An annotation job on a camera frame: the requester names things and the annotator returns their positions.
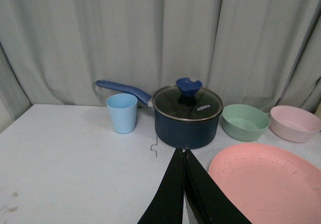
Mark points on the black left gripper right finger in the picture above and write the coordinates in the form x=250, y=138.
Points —
x=207, y=201

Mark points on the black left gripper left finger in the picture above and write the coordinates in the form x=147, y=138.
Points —
x=168, y=202

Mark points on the pink plastic plate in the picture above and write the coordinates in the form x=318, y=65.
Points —
x=268, y=184

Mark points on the green plastic bowl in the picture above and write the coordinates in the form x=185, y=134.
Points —
x=243, y=122

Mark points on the dark blue saucepan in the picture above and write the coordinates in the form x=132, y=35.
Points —
x=193, y=135

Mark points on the glass pot lid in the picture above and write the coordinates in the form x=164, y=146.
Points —
x=187, y=101

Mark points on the pink plastic bowl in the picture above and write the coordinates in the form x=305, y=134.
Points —
x=293, y=124

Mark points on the grey curtain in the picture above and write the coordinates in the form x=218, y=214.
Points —
x=257, y=52

